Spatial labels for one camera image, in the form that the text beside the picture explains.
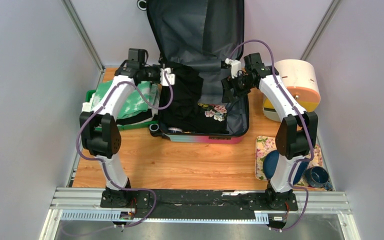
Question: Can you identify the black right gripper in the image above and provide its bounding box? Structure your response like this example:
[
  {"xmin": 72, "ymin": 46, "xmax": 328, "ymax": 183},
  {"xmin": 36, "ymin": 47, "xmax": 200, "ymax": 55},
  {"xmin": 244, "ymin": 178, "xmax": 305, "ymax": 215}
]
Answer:
[{"xmin": 221, "ymin": 71, "xmax": 256, "ymax": 104}]

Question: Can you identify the green tie-dye garment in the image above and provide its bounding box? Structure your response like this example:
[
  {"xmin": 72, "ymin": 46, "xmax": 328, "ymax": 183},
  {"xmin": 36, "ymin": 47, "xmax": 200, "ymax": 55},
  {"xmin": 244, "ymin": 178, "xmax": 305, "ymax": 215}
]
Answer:
[{"xmin": 89, "ymin": 80, "xmax": 159, "ymax": 120}]

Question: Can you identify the black t-shirt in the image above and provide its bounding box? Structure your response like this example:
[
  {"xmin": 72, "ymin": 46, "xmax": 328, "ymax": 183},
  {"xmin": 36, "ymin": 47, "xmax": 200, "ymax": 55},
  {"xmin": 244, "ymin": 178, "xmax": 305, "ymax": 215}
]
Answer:
[{"xmin": 116, "ymin": 109, "xmax": 156, "ymax": 126}]

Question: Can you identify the black clothing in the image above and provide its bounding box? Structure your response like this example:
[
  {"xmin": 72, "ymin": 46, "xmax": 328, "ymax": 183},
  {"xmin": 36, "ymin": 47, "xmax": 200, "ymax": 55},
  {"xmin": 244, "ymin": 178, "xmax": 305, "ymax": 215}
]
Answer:
[{"xmin": 158, "ymin": 61, "xmax": 204, "ymax": 132}]

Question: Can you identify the green plastic tray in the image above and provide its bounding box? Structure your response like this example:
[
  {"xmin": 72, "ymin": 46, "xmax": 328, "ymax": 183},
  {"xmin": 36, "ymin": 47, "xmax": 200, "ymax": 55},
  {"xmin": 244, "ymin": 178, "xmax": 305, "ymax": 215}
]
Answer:
[{"xmin": 85, "ymin": 90, "xmax": 158, "ymax": 131}]

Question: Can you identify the white cloth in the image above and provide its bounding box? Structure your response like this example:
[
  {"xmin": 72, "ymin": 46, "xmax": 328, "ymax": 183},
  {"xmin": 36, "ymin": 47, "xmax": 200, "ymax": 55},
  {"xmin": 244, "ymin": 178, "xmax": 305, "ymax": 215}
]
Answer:
[{"xmin": 81, "ymin": 92, "xmax": 95, "ymax": 112}]

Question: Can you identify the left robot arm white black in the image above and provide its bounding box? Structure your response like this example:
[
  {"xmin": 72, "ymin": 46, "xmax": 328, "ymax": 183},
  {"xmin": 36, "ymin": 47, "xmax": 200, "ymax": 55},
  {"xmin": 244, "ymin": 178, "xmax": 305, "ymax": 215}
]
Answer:
[{"xmin": 77, "ymin": 48, "xmax": 160, "ymax": 208}]

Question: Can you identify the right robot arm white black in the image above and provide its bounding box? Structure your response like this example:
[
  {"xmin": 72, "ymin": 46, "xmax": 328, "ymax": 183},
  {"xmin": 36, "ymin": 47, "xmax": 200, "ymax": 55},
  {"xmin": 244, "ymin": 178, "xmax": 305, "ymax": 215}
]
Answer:
[{"xmin": 221, "ymin": 53, "xmax": 318, "ymax": 210}]

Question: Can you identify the black floral print garment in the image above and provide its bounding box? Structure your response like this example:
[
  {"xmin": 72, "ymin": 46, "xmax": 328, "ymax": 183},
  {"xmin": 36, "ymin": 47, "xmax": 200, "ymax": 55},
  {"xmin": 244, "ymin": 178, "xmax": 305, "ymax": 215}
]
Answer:
[{"xmin": 176, "ymin": 103, "xmax": 229, "ymax": 134}]

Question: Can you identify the small round tin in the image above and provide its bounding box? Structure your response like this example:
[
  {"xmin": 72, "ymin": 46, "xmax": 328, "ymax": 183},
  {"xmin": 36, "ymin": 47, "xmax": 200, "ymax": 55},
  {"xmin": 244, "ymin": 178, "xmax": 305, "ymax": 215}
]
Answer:
[{"xmin": 168, "ymin": 127, "xmax": 183, "ymax": 134}]

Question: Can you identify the round pastel drawer cabinet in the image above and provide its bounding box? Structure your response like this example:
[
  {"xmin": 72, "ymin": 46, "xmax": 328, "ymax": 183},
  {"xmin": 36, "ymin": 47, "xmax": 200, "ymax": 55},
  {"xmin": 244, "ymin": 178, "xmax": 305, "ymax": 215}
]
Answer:
[{"xmin": 258, "ymin": 59, "xmax": 321, "ymax": 122}]

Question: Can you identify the dark blue plate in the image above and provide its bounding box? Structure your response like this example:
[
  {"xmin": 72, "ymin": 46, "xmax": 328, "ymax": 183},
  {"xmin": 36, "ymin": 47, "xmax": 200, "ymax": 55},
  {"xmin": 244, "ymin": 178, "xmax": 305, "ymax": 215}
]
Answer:
[{"xmin": 262, "ymin": 150, "xmax": 309, "ymax": 185}]

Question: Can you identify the dark blue cup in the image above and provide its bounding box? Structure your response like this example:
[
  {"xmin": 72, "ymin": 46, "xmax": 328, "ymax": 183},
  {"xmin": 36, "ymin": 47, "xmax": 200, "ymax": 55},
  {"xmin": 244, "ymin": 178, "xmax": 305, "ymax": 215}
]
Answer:
[{"xmin": 304, "ymin": 166, "xmax": 333, "ymax": 191}]

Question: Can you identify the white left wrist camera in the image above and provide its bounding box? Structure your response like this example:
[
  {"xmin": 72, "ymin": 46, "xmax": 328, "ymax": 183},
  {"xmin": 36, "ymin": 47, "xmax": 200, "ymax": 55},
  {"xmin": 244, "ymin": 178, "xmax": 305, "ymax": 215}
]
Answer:
[{"xmin": 160, "ymin": 67, "xmax": 176, "ymax": 87}]

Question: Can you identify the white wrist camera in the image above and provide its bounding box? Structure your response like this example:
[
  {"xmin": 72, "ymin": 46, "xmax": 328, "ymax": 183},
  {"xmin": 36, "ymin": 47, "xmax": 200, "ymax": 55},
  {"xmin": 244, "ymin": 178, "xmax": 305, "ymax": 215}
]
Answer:
[
  {"xmin": 160, "ymin": 67, "xmax": 176, "ymax": 87},
  {"xmin": 224, "ymin": 58, "xmax": 242, "ymax": 79}
]

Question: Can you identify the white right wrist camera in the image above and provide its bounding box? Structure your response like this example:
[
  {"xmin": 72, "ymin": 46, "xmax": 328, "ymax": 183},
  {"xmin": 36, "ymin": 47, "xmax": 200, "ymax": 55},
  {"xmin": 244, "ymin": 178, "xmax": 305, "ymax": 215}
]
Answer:
[{"xmin": 224, "ymin": 58, "xmax": 242, "ymax": 79}]

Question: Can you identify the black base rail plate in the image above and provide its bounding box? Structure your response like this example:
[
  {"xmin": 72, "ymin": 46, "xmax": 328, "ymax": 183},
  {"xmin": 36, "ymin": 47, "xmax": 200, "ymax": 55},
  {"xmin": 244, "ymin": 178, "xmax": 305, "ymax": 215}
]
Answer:
[{"xmin": 100, "ymin": 188, "xmax": 298, "ymax": 220}]

